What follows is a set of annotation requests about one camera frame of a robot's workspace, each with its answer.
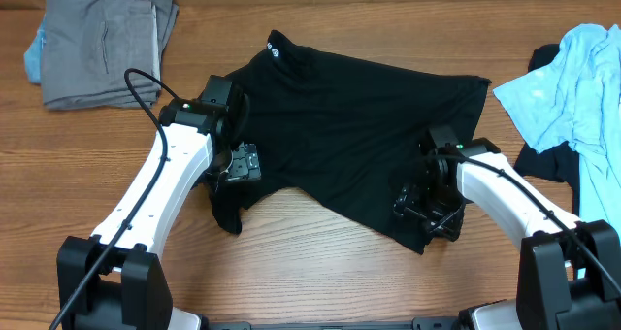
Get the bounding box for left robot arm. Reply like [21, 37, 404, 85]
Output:
[50, 76, 261, 330]

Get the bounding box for folded blue garment under trousers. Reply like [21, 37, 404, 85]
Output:
[23, 18, 46, 84]

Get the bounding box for black garment under blue shirt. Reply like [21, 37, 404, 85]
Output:
[513, 43, 582, 215]

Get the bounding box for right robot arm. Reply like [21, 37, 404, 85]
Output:
[393, 126, 620, 330]

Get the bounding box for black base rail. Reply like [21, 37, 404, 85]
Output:
[206, 316, 460, 330]

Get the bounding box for light blue t-shirt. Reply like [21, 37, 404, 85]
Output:
[493, 24, 620, 230]

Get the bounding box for folded grey trousers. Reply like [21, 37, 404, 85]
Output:
[41, 0, 179, 110]

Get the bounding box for black polo shirt with logo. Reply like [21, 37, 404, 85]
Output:
[211, 31, 490, 253]

